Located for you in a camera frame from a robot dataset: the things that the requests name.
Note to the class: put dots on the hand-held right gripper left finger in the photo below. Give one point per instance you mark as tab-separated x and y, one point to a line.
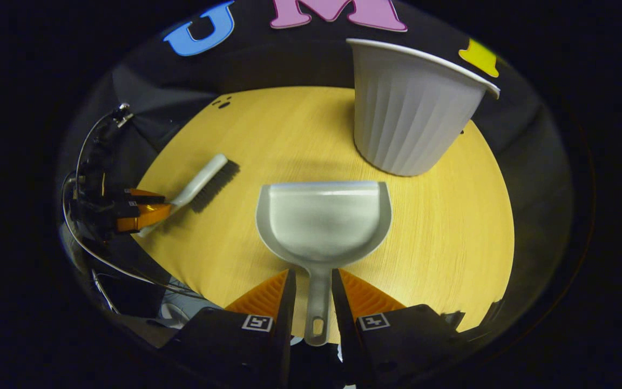
284	324

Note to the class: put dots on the white ribbed garbage bin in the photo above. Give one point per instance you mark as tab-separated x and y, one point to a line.
413	119

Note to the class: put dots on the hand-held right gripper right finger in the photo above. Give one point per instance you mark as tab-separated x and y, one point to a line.
343	324

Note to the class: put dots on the black backdrop cloth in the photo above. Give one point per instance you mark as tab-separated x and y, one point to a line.
268	65

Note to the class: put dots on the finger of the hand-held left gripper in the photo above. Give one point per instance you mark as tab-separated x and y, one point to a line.
143	195
146	217

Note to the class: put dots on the small grey broom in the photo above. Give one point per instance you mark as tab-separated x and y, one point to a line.
203	181

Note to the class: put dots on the white object on floor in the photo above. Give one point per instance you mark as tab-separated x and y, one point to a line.
173	312

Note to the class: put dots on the grey plastic dustpan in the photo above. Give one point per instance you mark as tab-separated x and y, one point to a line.
322	227

